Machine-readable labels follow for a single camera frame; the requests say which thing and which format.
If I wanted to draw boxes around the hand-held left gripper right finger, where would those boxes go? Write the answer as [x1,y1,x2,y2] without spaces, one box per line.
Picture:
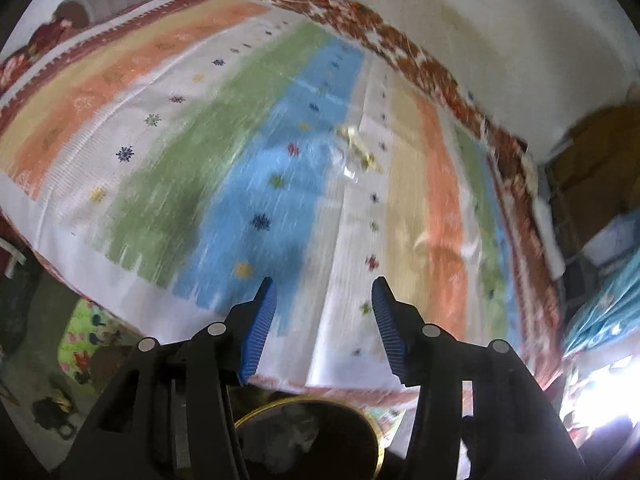
[371,277,588,480]

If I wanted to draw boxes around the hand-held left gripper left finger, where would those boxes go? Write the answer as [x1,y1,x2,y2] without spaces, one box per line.
[60,277,277,480]

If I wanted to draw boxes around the dark gold-rimmed bin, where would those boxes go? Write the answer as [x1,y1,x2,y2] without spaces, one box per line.
[234,396,387,480]

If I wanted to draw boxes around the clear plastic wrapper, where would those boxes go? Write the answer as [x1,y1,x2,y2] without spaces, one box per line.
[337,126,383,173]

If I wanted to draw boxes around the colourful printed mat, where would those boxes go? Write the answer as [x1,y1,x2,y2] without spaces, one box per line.
[56,299,147,387]

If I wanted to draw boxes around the colourful striped blanket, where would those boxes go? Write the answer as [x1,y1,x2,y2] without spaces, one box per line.
[0,0,568,408]

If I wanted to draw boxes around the teal cloth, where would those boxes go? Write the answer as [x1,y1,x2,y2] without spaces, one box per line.
[562,249,640,358]

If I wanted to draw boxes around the black object on floor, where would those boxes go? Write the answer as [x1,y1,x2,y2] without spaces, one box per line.
[31,394,80,442]

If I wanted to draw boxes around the brown wooden cabinet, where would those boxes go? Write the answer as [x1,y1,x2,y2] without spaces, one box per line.
[544,104,640,243]

